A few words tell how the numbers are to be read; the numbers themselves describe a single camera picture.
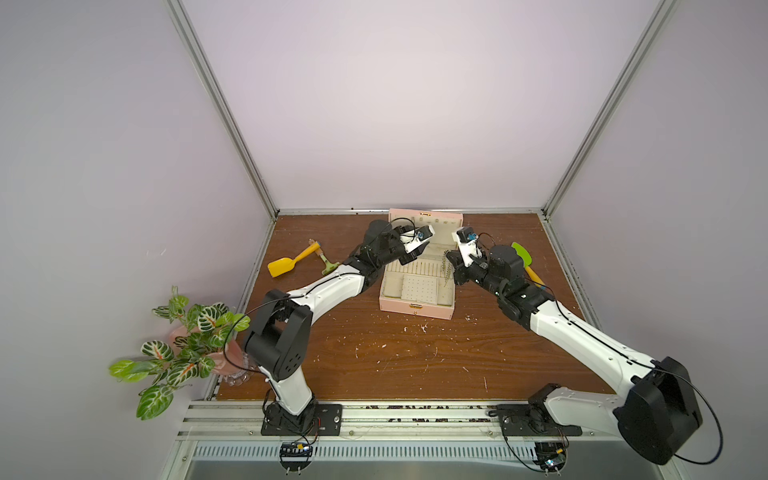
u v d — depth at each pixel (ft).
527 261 3.46
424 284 2.98
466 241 2.16
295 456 2.36
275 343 1.51
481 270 2.20
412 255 2.48
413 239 2.30
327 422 2.39
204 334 1.96
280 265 3.42
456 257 2.23
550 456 2.32
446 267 2.61
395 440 2.33
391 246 2.38
